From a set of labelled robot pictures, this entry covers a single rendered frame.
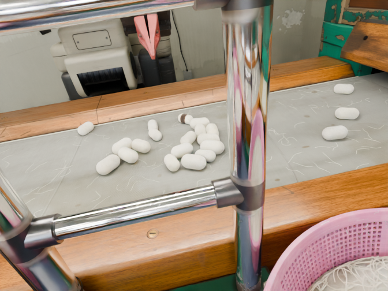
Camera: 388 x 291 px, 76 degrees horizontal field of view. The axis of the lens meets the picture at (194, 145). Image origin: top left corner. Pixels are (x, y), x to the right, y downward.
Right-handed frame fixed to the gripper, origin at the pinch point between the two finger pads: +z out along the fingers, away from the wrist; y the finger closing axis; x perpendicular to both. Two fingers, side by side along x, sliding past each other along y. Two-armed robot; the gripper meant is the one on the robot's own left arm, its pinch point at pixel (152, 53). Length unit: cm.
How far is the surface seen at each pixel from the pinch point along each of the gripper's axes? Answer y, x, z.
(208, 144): 5.6, -8.0, 22.8
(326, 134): 22.9, -9.4, 25.0
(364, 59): 39.1, -3.9, 11.0
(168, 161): -0.5, -8.9, 24.4
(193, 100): 6.8, 5.7, 8.9
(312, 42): 139, 137, -90
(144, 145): -3.9, -5.1, 20.3
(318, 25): 138, 123, -95
